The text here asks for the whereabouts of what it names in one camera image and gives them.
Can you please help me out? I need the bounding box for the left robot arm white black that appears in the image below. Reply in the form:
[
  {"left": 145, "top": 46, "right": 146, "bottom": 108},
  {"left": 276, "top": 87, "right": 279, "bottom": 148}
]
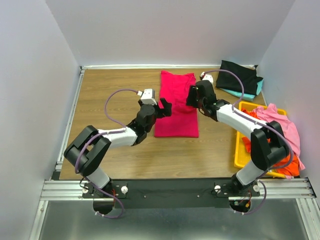
[{"left": 63, "top": 98, "right": 172, "bottom": 198}]

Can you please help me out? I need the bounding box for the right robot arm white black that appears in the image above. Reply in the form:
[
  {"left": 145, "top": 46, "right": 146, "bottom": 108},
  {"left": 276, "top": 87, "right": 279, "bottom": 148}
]
[{"left": 186, "top": 80, "right": 292, "bottom": 196}]

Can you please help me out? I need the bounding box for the folded black t shirt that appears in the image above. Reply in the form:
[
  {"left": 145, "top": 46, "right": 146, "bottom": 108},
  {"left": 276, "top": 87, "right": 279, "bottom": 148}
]
[{"left": 216, "top": 59, "right": 263, "bottom": 96}]

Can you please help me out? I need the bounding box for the orange t shirt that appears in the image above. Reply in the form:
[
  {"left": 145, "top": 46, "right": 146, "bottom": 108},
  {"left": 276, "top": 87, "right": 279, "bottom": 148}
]
[{"left": 240, "top": 108, "right": 301, "bottom": 177}]

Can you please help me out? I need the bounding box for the yellow plastic bin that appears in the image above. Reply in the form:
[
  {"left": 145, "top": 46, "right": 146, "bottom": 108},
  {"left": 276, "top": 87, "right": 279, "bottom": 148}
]
[{"left": 233, "top": 101, "right": 287, "bottom": 179}]

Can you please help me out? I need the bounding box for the magenta t shirt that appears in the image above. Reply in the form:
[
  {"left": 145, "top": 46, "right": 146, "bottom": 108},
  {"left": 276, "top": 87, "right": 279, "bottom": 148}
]
[{"left": 154, "top": 70, "right": 199, "bottom": 138}]

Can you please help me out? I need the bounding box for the folded teal t shirt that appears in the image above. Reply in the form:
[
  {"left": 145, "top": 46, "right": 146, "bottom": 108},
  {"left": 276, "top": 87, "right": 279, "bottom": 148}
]
[{"left": 222, "top": 80, "right": 264, "bottom": 102}]

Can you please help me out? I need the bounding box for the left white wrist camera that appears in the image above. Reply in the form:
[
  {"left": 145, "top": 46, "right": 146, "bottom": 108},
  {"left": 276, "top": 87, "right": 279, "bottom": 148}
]
[{"left": 140, "top": 88, "right": 157, "bottom": 106}]

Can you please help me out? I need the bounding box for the aluminium frame rail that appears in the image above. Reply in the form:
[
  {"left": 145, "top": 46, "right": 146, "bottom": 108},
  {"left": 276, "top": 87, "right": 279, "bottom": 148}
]
[{"left": 30, "top": 67, "right": 320, "bottom": 240}]

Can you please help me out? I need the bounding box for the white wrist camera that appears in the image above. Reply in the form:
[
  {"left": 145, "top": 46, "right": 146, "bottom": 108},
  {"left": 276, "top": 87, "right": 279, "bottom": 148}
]
[
  {"left": 140, "top": 88, "right": 157, "bottom": 106},
  {"left": 199, "top": 72, "right": 214, "bottom": 85}
]

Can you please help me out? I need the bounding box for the light pink t shirt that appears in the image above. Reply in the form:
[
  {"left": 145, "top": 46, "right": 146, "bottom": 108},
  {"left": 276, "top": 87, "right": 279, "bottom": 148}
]
[{"left": 252, "top": 102, "right": 306, "bottom": 180}]

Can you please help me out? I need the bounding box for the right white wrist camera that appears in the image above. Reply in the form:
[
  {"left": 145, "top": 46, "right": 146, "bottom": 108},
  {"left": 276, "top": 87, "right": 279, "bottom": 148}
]
[{"left": 199, "top": 72, "right": 214, "bottom": 85}]

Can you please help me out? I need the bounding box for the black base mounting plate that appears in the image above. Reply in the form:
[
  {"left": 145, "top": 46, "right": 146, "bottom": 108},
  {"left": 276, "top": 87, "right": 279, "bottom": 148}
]
[{"left": 82, "top": 178, "right": 260, "bottom": 215}]

